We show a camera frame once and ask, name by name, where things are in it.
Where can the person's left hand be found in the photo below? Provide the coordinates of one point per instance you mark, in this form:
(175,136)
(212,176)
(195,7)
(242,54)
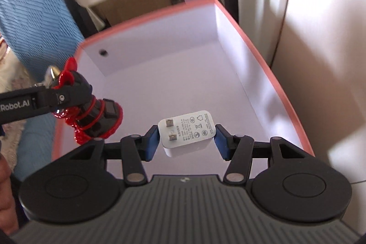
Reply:
(5,189)

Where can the red and black toy figure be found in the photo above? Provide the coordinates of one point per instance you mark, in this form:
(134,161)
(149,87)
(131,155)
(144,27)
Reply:
(100,118)

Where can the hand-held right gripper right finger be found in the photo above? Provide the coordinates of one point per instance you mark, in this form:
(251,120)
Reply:
(221,144)

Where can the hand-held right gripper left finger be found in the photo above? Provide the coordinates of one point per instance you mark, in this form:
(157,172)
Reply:
(151,145)

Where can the blue quilted cushion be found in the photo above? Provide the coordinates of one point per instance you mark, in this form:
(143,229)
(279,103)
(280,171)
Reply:
(28,4)

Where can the pink cardboard box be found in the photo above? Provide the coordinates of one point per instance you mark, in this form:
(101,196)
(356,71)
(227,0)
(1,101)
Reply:
(171,75)

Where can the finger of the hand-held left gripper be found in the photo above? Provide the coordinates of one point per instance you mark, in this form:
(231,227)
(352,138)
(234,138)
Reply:
(65,96)

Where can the floral bed sheet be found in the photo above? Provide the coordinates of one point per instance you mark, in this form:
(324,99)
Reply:
(11,72)

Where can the white printed charger plug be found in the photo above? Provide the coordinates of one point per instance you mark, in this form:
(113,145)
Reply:
(188,135)

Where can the brown cardboard box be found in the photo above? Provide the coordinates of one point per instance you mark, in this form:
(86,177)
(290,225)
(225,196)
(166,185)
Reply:
(137,1)

